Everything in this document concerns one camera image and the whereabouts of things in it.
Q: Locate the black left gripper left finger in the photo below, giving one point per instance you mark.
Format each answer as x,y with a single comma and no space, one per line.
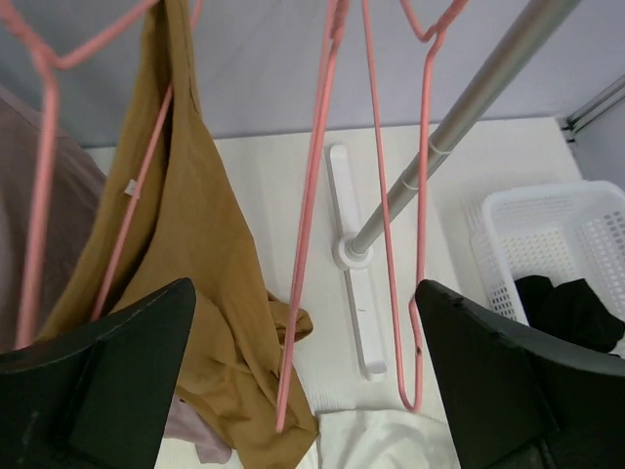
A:
97,396

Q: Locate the white tank top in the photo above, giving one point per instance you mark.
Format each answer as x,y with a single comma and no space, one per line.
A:
380,439

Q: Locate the pink hanger of brown top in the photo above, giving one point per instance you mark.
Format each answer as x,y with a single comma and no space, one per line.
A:
44,146

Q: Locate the pink hanger of white top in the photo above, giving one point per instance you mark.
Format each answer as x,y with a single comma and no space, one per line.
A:
333,35

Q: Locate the brown tank top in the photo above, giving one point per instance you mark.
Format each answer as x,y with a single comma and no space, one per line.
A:
168,204

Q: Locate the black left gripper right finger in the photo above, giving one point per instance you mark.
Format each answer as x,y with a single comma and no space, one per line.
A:
516,397

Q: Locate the silver white clothes rack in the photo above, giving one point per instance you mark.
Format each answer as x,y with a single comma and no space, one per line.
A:
353,252

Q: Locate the black tank top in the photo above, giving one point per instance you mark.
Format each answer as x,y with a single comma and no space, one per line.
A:
571,311

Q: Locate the white plastic basket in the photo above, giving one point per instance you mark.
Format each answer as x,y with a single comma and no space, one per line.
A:
564,232

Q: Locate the mauve tank top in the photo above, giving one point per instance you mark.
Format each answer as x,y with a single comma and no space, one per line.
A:
77,186

